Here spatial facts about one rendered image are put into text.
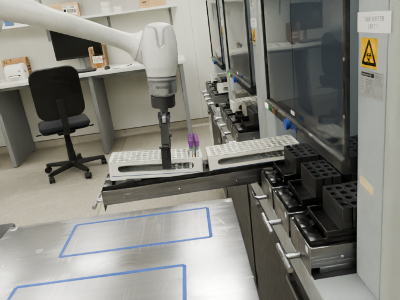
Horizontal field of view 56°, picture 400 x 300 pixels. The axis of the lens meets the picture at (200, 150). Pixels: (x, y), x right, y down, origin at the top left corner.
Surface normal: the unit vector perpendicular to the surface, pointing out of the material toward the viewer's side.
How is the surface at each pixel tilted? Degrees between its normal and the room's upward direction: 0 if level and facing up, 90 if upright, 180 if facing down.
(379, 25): 90
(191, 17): 90
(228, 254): 0
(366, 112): 90
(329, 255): 90
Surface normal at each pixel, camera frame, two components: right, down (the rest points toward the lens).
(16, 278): -0.13, -0.94
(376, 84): -0.99, 0.14
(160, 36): 0.19, 0.08
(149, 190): 0.08, 0.32
